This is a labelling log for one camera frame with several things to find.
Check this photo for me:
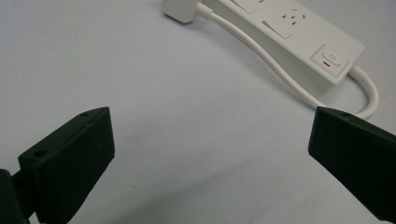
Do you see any white power strip cable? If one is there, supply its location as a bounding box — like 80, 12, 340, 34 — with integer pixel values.
195, 2, 380, 120

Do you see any white power plug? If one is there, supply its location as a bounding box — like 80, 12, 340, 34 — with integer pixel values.
161, 0, 200, 24

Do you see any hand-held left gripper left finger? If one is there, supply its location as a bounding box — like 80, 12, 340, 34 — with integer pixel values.
17, 106, 116, 224

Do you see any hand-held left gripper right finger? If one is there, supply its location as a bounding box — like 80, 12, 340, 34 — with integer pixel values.
307, 105, 396, 223

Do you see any white power strip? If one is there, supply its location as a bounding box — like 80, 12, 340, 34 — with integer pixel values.
202, 0, 366, 86

